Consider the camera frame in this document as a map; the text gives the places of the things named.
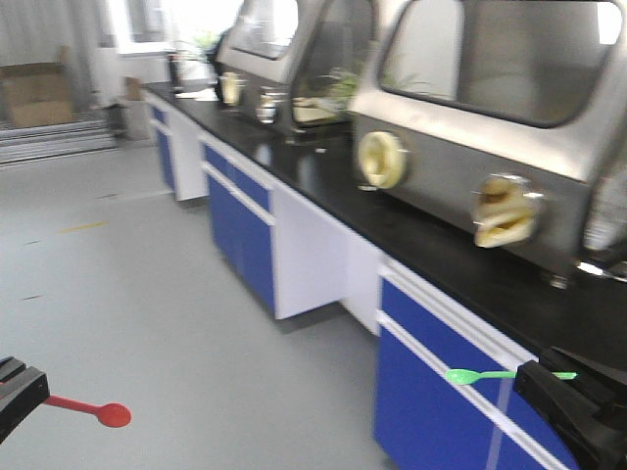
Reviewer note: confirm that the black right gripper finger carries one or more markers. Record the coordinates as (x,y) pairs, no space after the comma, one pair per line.
(589,431)
(602,384)

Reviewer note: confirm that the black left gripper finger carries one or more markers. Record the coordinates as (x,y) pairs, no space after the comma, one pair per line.
(23,388)

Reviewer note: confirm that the red plastic spoon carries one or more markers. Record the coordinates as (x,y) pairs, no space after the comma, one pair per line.
(112,414)

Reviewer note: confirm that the green plastic spoon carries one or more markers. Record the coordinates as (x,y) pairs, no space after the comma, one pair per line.
(466,377)

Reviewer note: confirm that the blue white lab bench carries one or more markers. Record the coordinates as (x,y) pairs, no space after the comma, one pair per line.
(293,224)

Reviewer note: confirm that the near steel glove box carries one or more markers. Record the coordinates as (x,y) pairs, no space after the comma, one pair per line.
(507,120)

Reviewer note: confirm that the steel glove box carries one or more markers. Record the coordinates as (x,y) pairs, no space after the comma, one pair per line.
(507,120)
(294,66)

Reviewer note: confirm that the large open cardboard box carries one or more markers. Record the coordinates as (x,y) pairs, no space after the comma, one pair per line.
(38,94)

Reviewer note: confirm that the far steel glove box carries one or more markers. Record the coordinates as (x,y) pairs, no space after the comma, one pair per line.
(294,66)

